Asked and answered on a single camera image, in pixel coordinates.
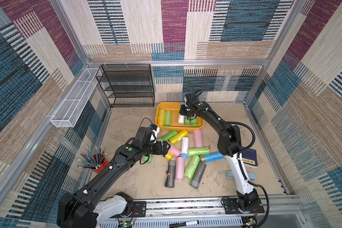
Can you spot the large yellow bag roll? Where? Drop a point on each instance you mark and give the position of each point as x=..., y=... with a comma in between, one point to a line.
x=161, y=117

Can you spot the dark grey roll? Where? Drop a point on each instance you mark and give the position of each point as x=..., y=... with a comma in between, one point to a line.
x=170, y=179

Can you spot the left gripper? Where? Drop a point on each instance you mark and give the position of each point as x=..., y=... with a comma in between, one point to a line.
x=165, y=149

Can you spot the white wire wall basket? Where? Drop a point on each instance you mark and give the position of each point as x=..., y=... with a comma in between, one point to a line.
x=74, y=103

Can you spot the black mesh shelf rack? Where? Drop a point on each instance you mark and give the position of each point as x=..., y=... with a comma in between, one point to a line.
x=127, y=85

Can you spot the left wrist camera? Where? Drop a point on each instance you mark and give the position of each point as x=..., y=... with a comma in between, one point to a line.
x=155, y=130

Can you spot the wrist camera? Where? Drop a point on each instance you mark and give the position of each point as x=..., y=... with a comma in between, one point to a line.
x=155, y=130
x=192, y=98

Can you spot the dark blue notebook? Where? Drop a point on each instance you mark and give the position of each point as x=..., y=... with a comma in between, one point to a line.
x=249, y=157

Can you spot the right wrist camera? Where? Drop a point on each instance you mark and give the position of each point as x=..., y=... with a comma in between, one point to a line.
x=192, y=98

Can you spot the pink roll near box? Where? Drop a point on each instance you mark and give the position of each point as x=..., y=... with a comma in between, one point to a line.
x=198, y=139

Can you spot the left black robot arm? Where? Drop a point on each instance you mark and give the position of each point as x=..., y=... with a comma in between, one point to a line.
x=85, y=208

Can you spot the pink roll lower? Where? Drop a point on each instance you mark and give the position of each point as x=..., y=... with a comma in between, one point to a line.
x=179, y=171

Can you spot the yellow roll near box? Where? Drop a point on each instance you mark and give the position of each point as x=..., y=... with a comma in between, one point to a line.
x=178, y=137

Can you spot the red pencil cup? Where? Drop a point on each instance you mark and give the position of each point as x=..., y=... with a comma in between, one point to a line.
x=94, y=160

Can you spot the black marker pen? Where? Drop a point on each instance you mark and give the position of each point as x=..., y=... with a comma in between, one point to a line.
x=184, y=224

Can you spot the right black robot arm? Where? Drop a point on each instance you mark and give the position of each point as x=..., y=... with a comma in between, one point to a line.
x=230, y=145

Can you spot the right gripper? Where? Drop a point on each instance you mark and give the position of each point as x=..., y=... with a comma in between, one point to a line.
x=186, y=111

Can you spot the thin dark green roll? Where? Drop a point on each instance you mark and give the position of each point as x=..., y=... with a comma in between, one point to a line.
x=187, y=122

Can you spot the small yellow roll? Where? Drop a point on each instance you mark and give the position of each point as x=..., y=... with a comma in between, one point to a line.
x=169, y=156

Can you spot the light blue stapler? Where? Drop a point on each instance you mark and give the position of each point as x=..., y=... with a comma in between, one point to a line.
x=230, y=175

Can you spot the light green roll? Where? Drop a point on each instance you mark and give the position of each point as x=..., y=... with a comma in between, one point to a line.
x=191, y=168
x=198, y=151
x=194, y=121

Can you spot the yellow plastic storage box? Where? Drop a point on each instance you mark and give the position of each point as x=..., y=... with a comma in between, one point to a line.
x=174, y=107

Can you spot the pink roll centre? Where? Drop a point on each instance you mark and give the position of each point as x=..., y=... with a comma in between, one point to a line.
x=174, y=151

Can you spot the white roll blue end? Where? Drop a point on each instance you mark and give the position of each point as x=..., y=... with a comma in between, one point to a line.
x=184, y=148

